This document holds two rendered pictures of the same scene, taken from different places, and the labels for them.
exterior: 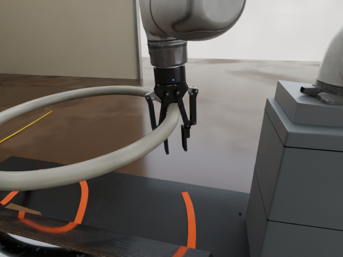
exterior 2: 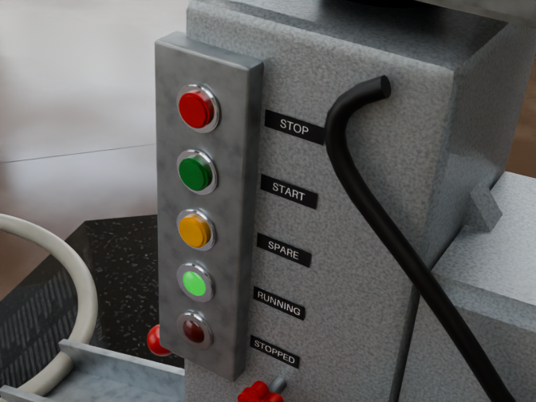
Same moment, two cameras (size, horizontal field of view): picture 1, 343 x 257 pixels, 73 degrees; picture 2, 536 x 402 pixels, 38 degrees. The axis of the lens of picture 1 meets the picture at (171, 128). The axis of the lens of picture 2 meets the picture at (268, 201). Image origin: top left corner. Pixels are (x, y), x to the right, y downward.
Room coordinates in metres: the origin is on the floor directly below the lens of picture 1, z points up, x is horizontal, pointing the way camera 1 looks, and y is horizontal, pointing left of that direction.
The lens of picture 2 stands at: (0.61, 1.23, 1.71)
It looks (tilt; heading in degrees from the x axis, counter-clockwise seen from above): 32 degrees down; 236
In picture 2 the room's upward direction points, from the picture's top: 4 degrees clockwise
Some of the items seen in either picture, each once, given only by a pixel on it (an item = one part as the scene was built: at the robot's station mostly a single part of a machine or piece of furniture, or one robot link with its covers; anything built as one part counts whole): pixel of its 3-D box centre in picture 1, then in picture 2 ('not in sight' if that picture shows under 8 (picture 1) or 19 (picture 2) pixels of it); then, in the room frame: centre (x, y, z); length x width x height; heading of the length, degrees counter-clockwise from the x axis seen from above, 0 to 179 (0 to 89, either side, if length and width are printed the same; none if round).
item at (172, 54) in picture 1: (168, 52); not in sight; (0.56, 0.01, 1.07); 0.09 x 0.09 x 0.06
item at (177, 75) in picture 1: (170, 84); not in sight; (0.56, 0.00, 0.99); 0.08 x 0.07 x 0.09; 101
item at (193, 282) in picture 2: not in sight; (195, 281); (0.38, 0.80, 1.32); 0.02 x 0.01 x 0.02; 116
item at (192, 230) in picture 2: not in sight; (195, 230); (0.38, 0.80, 1.37); 0.03 x 0.01 x 0.03; 116
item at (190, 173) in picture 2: not in sight; (195, 172); (0.38, 0.80, 1.42); 0.03 x 0.01 x 0.03; 116
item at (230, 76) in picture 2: not in sight; (207, 221); (0.37, 0.79, 1.37); 0.08 x 0.03 x 0.28; 116
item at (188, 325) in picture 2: not in sight; (195, 330); (0.38, 0.80, 1.27); 0.02 x 0.01 x 0.02; 116
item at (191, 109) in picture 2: not in sight; (196, 108); (0.38, 0.80, 1.47); 0.03 x 0.01 x 0.03; 116
